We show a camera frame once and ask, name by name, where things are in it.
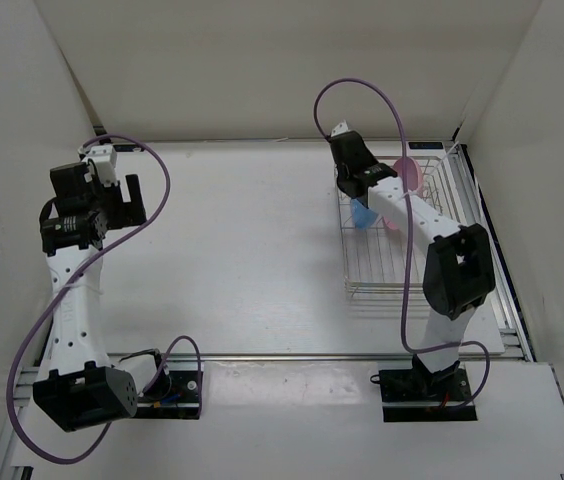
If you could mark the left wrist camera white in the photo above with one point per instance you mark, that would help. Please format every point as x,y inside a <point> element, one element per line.
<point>104,158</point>

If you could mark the pink plastic plate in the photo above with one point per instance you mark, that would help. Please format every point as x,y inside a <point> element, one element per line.
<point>411,181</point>

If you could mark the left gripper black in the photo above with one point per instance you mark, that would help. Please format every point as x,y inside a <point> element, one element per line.
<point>129,213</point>

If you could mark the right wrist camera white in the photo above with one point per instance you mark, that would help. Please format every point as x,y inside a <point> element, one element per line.
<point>340,129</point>

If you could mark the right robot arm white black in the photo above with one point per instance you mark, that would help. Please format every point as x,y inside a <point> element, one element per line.
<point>459,272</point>

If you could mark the aluminium frame rail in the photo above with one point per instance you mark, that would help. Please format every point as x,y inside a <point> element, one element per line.
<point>217,357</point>

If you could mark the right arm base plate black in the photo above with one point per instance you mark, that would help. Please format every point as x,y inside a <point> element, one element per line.
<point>403,402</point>

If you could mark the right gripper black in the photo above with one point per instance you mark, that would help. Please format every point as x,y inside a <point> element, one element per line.
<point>371,157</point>

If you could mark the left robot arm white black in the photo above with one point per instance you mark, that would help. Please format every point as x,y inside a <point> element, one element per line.
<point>84,386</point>

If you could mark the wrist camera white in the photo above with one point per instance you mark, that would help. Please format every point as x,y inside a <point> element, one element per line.
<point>104,158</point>
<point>340,129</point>

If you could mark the metal wire dish rack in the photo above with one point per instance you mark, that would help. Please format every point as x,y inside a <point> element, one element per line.
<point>374,258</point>

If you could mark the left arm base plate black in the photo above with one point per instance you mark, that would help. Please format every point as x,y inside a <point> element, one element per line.
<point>177,395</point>

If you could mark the blue plastic plate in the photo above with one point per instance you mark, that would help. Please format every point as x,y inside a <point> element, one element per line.
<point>362,217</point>

